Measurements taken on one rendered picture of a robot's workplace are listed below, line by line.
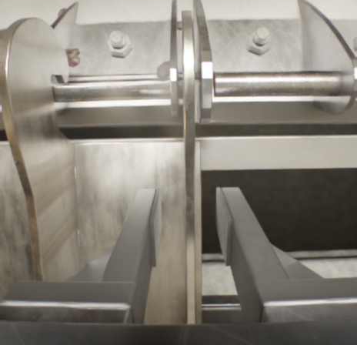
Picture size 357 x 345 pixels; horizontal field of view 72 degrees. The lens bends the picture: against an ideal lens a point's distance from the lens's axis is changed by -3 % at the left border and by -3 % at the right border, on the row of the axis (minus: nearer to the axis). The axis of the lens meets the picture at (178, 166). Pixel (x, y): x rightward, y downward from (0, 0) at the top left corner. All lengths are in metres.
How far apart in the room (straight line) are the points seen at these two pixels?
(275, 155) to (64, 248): 0.16
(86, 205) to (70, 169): 0.03
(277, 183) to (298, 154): 1.29
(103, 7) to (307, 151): 0.20
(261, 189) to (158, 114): 1.30
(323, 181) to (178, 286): 1.44
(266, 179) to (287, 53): 1.28
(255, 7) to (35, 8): 0.18
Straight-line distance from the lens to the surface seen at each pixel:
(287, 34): 0.23
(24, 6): 0.28
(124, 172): 0.18
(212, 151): 0.18
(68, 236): 0.19
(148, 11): 0.23
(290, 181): 1.52
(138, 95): 0.16
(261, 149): 0.19
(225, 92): 0.16
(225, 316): 1.18
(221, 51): 0.20
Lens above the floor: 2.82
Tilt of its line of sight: 73 degrees down
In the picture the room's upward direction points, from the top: 178 degrees counter-clockwise
